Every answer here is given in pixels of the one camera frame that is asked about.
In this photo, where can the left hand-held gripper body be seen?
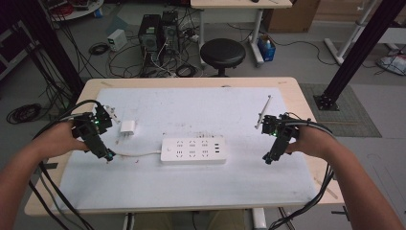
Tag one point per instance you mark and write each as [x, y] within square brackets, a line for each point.
[92, 134]

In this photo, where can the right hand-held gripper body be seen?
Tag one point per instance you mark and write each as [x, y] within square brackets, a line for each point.
[281, 131]

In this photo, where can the white charger adapter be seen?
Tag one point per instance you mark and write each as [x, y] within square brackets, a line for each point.
[128, 127]

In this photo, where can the white power strip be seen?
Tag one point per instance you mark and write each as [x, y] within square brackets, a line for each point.
[194, 156]

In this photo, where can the person's left hand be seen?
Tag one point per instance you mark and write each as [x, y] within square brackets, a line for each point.
[60, 139]

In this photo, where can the person's right hand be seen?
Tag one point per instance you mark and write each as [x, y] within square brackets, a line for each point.
[311, 142]

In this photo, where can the wooden table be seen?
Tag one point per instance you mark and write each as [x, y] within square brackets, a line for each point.
[306, 96]

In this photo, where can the dark tape strip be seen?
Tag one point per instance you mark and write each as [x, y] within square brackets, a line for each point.
[51, 165]

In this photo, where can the blue box with bottles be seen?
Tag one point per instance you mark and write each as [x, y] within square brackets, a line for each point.
[266, 51]

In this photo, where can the white power supply box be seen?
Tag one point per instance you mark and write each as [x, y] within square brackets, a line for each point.
[117, 39]

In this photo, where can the black round stool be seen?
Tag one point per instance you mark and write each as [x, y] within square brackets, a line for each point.
[222, 52]

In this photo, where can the grey floor mat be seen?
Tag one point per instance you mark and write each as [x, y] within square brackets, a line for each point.
[354, 118]

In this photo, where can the black computer tower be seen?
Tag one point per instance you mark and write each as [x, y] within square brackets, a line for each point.
[170, 32]
[149, 32]

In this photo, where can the white table leg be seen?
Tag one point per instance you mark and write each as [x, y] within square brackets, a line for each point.
[259, 219]

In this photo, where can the cardboard box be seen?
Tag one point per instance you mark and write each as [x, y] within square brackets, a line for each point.
[293, 17]

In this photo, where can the white table mat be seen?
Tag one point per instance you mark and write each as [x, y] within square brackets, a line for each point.
[191, 188]

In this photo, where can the round white table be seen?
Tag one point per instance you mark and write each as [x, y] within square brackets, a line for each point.
[79, 11]

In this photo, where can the white metal stand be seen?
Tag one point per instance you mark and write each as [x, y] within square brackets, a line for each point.
[346, 38]

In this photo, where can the white desk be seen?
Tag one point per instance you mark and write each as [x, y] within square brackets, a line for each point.
[239, 4]

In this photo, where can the dark shelf rack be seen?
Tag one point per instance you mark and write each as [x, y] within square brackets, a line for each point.
[12, 48]

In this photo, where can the black metal post with base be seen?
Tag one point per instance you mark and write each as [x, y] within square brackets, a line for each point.
[360, 48]

